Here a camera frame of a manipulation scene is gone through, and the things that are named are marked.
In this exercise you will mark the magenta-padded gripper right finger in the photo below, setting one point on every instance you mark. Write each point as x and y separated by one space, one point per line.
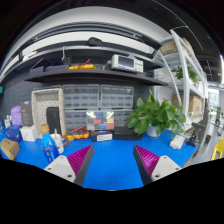
161 166

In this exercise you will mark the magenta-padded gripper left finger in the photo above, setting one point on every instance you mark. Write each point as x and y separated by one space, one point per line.
63 166

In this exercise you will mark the blue drink bottle gold cap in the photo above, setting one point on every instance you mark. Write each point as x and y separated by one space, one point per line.
49 148

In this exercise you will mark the white power adapter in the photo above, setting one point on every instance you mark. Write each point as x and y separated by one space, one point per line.
177 142

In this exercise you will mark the white stirrer stick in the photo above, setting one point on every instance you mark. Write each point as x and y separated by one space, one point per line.
55 131

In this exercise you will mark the yellow multimeter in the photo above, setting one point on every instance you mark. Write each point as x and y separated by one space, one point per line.
83 135

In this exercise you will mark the black rectangular speaker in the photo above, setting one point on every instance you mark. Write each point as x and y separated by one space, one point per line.
53 120

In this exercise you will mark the grey small-parts drawer cabinet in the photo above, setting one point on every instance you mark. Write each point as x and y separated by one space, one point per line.
117 96
75 120
81 96
122 117

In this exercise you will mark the black zip case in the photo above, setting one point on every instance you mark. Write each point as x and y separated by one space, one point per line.
126 134

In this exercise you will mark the black box white label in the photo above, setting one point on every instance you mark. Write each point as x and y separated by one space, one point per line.
101 136

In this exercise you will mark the green potted plant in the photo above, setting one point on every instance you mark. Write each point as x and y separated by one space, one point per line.
153 115

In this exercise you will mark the brown cardboard box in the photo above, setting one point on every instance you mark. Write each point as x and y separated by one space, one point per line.
9 148

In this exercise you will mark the clear box of colourful parts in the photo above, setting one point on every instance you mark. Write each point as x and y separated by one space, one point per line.
100 120

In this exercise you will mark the yellow stand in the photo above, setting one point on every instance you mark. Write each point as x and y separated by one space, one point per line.
218 148

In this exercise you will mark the blue box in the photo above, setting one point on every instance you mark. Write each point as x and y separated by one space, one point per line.
13 132

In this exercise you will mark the dark grey box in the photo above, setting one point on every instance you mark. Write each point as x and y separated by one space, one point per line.
26 113

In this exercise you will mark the purple bag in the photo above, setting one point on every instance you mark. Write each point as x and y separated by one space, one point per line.
16 115

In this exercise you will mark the beige perforated tray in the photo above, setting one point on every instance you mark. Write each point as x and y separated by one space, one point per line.
43 98

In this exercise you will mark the yellow tool with red leads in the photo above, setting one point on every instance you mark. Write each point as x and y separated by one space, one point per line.
81 66

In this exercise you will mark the white shelf unit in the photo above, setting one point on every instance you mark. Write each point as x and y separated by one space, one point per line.
184 66

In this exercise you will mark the black lamp head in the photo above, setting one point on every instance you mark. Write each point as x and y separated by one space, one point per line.
94 42

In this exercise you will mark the black wall shelf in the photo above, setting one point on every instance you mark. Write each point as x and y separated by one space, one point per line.
93 76

